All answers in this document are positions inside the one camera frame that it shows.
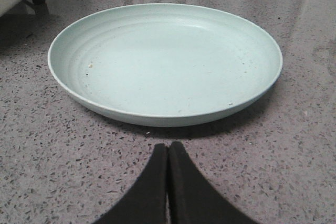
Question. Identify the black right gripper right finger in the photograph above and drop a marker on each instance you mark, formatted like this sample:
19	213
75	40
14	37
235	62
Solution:
192	198

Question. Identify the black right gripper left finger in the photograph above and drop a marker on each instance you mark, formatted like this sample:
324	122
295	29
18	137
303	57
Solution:
145	201

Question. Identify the light green round plate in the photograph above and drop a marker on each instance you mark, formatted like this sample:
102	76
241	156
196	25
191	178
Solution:
165	65

